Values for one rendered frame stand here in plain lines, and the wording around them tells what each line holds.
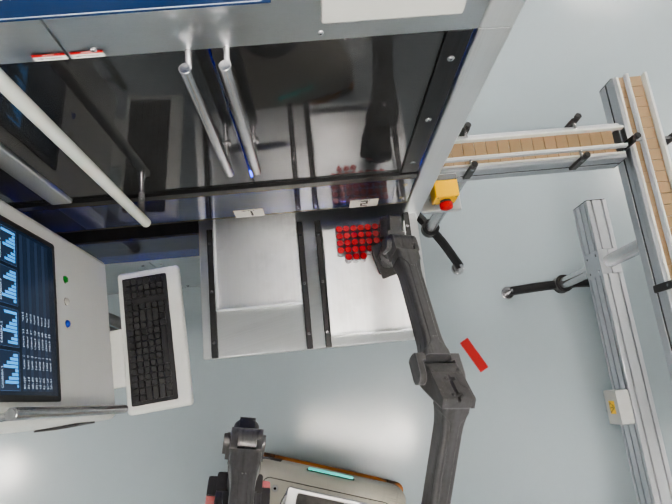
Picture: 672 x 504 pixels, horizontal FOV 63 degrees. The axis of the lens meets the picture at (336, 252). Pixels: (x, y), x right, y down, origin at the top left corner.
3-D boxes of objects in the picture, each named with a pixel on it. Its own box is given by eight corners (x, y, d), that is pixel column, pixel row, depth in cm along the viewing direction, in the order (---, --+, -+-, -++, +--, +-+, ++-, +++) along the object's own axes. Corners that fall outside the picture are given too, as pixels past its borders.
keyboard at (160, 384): (122, 280, 178) (120, 278, 176) (166, 273, 179) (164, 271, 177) (132, 406, 168) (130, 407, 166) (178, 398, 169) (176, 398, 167)
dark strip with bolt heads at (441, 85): (391, 200, 166) (446, 29, 89) (405, 198, 166) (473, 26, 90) (391, 203, 166) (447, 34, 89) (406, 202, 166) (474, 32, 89)
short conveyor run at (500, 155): (414, 190, 184) (422, 171, 169) (408, 147, 188) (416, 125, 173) (614, 172, 187) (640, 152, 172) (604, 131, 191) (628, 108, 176)
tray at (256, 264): (213, 207, 177) (211, 203, 174) (293, 200, 178) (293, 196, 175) (217, 312, 169) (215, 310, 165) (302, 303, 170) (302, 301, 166)
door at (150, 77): (73, 197, 143) (-96, 64, 86) (253, 182, 144) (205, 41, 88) (73, 200, 142) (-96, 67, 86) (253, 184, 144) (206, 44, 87)
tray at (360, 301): (322, 230, 176) (322, 227, 173) (403, 224, 177) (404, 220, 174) (331, 337, 167) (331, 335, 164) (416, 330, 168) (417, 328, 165)
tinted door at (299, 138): (255, 182, 144) (208, 41, 88) (417, 168, 146) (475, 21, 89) (255, 184, 144) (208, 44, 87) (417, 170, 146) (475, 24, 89)
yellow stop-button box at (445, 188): (428, 183, 172) (432, 174, 165) (451, 181, 172) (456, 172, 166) (431, 206, 170) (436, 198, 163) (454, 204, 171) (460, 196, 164)
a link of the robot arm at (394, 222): (387, 249, 142) (418, 251, 144) (386, 206, 144) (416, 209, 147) (371, 259, 153) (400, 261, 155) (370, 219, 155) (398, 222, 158)
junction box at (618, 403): (602, 390, 206) (614, 390, 197) (615, 389, 206) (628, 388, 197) (609, 424, 203) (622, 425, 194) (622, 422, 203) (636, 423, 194)
